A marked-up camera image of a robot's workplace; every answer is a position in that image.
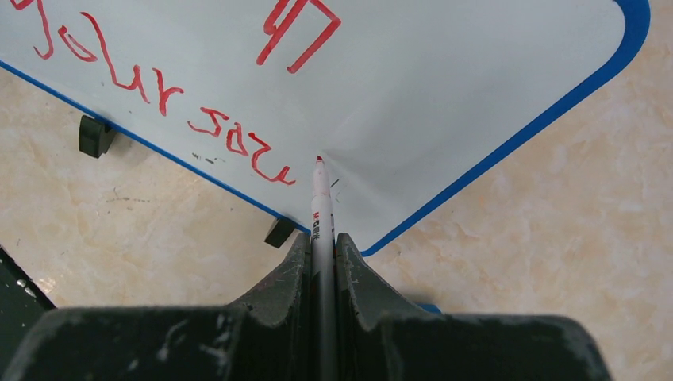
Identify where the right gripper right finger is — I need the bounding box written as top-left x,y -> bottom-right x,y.
336,233 -> 612,380

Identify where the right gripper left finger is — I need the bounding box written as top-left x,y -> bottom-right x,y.
4,233 -> 311,380

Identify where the white whiteboard marker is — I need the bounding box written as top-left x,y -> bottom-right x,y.
311,156 -> 338,380

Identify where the blue framed whiteboard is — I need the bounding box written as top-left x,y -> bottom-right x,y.
1,1 -> 651,256

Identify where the metal whiteboard stand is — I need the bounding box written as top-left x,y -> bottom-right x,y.
79,115 -> 296,248

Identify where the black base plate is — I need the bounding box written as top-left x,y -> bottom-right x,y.
1,247 -> 56,375

